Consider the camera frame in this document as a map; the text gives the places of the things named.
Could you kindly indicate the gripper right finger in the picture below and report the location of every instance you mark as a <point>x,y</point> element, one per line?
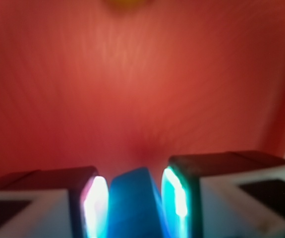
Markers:
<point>224,195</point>

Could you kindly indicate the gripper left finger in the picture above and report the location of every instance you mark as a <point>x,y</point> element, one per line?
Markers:
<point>62,203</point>

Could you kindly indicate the blue rectangular block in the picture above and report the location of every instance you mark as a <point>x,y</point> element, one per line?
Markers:
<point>135,207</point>

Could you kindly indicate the red plastic tray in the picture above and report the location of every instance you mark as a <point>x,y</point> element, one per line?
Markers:
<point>87,82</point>

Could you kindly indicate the yellow rubber duck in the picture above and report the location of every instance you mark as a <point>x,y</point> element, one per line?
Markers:
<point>123,6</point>

